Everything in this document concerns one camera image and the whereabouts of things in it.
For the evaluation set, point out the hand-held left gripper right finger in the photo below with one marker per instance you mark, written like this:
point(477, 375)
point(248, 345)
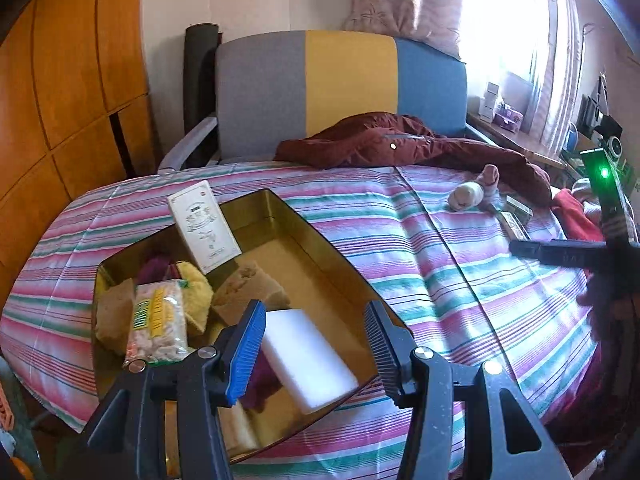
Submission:
point(382, 355)

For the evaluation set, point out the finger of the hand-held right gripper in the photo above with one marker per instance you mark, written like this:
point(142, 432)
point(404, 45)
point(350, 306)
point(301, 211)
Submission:
point(550, 252)

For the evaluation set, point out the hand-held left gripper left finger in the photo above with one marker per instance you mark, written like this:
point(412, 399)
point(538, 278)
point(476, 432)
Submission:
point(245, 355)

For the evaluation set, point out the purple fuzzy cloth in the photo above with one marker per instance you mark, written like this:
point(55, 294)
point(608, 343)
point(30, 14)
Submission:
point(262, 385)
point(152, 270)

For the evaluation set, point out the white sponge block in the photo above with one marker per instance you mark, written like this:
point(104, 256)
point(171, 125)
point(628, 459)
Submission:
point(305, 355)

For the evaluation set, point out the yellow fuzzy cloth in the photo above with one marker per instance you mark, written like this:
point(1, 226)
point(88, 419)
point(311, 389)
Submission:
point(197, 290)

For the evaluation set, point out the clear snack packet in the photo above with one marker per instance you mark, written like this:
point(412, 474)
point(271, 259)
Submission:
point(157, 320)

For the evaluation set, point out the gold tin box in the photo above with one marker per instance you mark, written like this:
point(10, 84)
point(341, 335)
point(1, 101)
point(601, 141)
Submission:
point(320, 280)

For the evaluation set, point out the white card box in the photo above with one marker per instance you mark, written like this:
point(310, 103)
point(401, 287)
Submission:
point(205, 225)

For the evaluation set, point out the person's right hand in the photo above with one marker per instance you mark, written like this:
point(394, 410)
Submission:
point(602, 310)

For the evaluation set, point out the red cloth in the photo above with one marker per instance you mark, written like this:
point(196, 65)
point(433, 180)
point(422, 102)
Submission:
point(575, 215)

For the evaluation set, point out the black desk gadget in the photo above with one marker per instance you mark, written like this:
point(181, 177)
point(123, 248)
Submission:
point(612, 147)

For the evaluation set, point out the small green gold box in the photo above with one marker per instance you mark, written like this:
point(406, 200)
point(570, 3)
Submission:
point(517, 205)
point(512, 222)

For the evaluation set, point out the blue cup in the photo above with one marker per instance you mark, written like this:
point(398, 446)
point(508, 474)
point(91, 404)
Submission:
point(570, 136)

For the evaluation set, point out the striped blanket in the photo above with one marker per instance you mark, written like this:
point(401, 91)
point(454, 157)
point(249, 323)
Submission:
point(425, 270)

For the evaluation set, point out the wooden desk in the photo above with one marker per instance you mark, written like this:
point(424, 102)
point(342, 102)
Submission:
point(525, 147)

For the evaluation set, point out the pink and white sock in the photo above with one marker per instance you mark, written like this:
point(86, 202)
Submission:
point(467, 195)

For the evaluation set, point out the purple box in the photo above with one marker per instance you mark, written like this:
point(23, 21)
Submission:
point(507, 119)

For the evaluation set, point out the striped curtain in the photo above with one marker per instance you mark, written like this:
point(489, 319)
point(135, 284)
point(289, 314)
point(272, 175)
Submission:
point(557, 60)

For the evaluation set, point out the white carton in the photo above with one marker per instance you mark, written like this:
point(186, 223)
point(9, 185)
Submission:
point(489, 102)

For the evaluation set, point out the maroon jacket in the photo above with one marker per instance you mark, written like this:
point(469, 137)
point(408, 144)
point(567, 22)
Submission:
point(360, 145)

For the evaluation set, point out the orange plastic basket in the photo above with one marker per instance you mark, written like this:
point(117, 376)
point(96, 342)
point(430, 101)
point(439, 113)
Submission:
point(6, 407)

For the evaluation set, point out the grey yellow blue armchair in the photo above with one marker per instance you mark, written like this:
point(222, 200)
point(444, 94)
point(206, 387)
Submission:
point(260, 85)

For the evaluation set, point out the pink curtain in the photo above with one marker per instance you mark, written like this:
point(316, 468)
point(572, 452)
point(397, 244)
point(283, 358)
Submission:
point(400, 0)

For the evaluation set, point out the black rolled mat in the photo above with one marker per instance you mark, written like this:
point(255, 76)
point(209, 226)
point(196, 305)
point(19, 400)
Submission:
point(197, 70)

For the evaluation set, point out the wooden wardrobe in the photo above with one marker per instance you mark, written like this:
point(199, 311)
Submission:
point(65, 60)

